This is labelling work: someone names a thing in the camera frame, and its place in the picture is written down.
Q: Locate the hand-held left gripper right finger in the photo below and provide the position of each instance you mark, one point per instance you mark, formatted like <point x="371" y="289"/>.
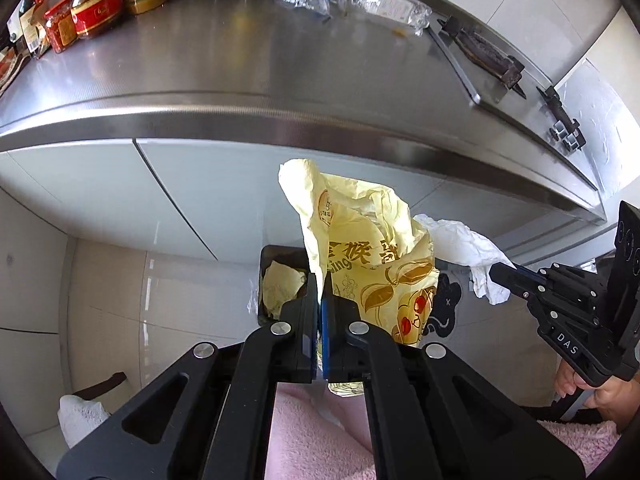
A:
<point x="340" y="350"/>

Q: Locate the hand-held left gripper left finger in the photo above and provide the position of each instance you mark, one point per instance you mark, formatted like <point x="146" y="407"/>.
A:
<point x="300" y="340"/>

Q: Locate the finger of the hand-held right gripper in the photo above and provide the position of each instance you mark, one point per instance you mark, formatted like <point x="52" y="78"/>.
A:
<point x="575" y="287"/>
<point x="560" y="330"/>

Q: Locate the yellow paper bag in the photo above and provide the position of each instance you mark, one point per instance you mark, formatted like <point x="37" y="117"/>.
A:
<point x="282" y="287"/>

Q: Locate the black trash bin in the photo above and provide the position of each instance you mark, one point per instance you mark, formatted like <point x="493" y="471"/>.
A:
<point x="270" y="256"/>

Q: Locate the yellow printed plastic bag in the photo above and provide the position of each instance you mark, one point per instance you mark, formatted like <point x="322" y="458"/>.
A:
<point x="360" y="255"/>

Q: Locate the white tissue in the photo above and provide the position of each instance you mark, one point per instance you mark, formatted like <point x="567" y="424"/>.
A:
<point x="465" y="247"/>

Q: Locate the person's right hand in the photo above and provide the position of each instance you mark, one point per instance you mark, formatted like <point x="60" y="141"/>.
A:
<point x="612" y="402"/>

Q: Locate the pink fleece clothing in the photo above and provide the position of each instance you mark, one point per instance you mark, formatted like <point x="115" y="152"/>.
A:
<point x="310" y="435"/>

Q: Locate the black cat floor mat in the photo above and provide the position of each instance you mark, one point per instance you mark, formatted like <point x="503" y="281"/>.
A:
<point x="447" y="305"/>

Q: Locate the white cabinet door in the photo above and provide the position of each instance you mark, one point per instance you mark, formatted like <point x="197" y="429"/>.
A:
<point x="75" y="185"/>
<point x="240" y="195"/>

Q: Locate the small black burner grate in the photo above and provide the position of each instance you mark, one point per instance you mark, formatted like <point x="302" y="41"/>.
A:
<point x="562" y="120"/>

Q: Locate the stainless steel gas hob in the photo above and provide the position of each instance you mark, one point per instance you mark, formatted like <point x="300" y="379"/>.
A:
<point x="505" y="105"/>

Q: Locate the white fluffy cloth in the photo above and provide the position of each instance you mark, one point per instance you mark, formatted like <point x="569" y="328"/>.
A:
<point x="82" y="417"/>

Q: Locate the large black burner grate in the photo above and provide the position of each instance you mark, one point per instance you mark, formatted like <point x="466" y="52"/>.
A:
<point x="485" y="55"/>

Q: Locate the clear plastic bottle blue cap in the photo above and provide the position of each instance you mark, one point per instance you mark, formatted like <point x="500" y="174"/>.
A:
<point x="380" y="2"/>

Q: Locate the large red lid jar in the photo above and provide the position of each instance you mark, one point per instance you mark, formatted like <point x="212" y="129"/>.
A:
<point x="97" y="10"/>

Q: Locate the small red lid jar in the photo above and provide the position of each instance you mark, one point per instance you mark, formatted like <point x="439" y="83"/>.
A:
<point x="60" y="30"/>

